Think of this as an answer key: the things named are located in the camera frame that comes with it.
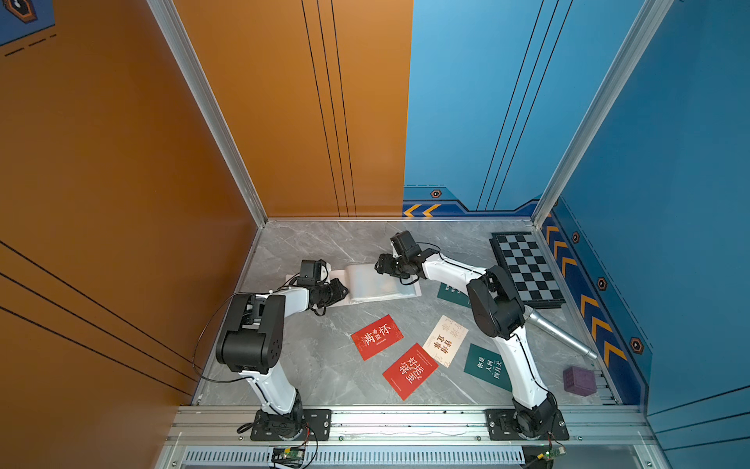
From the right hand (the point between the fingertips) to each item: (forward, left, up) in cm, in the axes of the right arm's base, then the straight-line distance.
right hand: (382, 268), depth 102 cm
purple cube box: (-37, -52, +1) cm, 64 cm away
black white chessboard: (+1, -51, -1) cm, 51 cm away
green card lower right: (-32, -31, -3) cm, 45 cm away
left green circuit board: (-54, +22, -5) cm, 58 cm away
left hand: (-7, +12, -1) cm, 14 cm away
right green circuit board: (-53, -42, -4) cm, 67 cm away
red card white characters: (-24, +1, -3) cm, 24 cm away
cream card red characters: (-25, -20, -3) cm, 32 cm away
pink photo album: (-4, +6, -3) cm, 8 cm away
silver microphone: (-28, -59, -2) cm, 66 cm away
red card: (-34, -8, -4) cm, 35 cm away
